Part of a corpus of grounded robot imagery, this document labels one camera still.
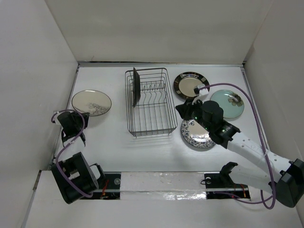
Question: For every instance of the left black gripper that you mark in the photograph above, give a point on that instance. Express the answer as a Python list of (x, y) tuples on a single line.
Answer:
[(86, 115)]

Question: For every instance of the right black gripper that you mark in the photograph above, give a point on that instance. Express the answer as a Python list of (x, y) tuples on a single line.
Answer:
[(185, 109)]

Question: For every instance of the tree pattern cream plate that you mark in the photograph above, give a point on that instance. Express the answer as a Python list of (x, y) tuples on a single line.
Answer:
[(94, 102)]

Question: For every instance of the teal flower plate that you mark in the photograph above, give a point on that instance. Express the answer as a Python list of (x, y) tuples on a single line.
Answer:
[(231, 103)]

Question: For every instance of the brown rimmed cream plate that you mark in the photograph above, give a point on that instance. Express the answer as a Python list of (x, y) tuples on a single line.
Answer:
[(136, 88)]

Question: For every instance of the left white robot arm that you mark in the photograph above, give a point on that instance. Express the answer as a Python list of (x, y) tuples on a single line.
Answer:
[(75, 178)]

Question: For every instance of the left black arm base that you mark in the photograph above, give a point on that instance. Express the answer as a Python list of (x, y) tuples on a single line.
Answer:
[(113, 181)]

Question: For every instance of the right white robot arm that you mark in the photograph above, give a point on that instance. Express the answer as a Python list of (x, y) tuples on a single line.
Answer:
[(276, 175)]

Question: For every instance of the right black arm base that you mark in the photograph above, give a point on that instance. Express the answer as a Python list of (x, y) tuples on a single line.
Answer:
[(213, 180)]

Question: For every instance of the blue floral pattern plate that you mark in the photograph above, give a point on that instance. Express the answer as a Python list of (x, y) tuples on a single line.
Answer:
[(196, 135)]

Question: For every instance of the black striped rim plate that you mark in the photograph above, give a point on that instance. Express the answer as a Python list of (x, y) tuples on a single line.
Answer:
[(185, 83)]

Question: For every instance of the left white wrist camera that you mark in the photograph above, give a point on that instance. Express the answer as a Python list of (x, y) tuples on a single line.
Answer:
[(54, 118)]

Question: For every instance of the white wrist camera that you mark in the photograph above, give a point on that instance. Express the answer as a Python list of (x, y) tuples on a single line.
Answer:
[(54, 118), (201, 92)]

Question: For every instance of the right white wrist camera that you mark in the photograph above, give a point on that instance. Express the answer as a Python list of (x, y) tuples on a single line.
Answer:
[(201, 92)]

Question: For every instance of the grey wire dish rack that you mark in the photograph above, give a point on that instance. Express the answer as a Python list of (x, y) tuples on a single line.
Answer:
[(154, 114)]

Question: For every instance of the metal rail bar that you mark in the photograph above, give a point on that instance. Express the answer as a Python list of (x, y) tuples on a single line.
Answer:
[(172, 190)]

